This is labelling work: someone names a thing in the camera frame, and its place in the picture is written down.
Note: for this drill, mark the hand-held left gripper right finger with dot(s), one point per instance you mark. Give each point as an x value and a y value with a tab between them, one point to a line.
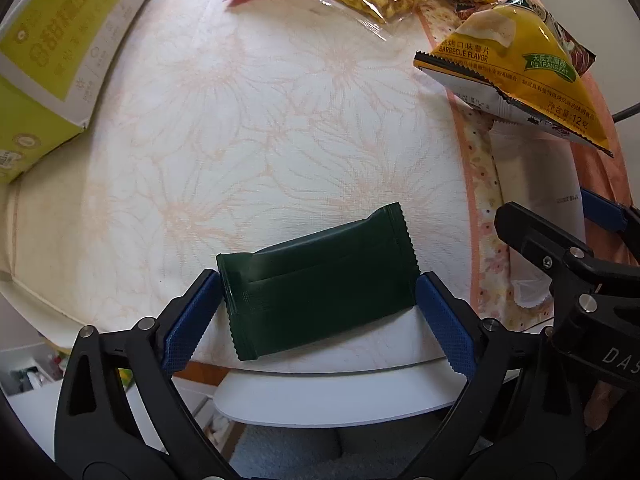
445	330

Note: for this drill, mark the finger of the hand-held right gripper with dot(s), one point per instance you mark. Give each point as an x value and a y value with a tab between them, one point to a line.
605	210
540	240

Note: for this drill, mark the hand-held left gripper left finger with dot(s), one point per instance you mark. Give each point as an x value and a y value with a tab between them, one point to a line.
190	320

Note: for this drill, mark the dark green snack packet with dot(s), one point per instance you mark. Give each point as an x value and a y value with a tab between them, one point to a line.
320	285

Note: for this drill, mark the yellow-green cardboard box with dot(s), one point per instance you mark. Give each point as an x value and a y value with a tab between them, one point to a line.
60	35

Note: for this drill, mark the person's right hand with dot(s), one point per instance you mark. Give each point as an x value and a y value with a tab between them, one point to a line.
605	407

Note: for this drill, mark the clear plastic bag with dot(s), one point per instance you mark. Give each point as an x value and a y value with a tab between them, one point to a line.
535	185

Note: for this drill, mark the orange floral cloth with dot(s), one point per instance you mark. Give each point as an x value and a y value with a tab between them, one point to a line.
487	210

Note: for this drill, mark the black curved stand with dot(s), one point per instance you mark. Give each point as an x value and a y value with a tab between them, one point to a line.
627	111

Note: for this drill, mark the white table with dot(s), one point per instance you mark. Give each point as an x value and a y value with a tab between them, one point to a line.
325	395

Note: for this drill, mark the grey fabric cushion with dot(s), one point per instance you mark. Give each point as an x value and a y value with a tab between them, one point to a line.
350	450

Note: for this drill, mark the brown snack packet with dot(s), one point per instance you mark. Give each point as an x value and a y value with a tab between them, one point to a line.
582	55

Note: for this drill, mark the yellow chips bag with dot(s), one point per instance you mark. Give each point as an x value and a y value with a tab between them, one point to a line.
515	60

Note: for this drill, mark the white floral tablecloth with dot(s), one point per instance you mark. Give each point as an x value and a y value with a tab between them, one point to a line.
275	135

